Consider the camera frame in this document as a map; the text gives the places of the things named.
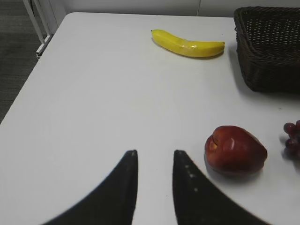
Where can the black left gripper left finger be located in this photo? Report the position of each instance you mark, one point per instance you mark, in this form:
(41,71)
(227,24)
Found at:
(112,202)

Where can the red apple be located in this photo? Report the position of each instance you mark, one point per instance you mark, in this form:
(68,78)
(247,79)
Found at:
(232,150)

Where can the white metal frame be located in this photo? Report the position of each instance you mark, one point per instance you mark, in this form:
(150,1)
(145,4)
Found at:
(43,20)

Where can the dark woven basket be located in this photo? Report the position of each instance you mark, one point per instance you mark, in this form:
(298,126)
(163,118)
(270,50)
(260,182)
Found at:
(268,48)

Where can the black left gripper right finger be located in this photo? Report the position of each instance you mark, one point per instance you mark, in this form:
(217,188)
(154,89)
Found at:
(198,202)

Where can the yellow banana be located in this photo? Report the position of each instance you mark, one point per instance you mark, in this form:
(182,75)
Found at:
(192,49)

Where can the purple grape bunch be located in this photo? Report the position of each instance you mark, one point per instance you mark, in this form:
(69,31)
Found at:
(293,131)

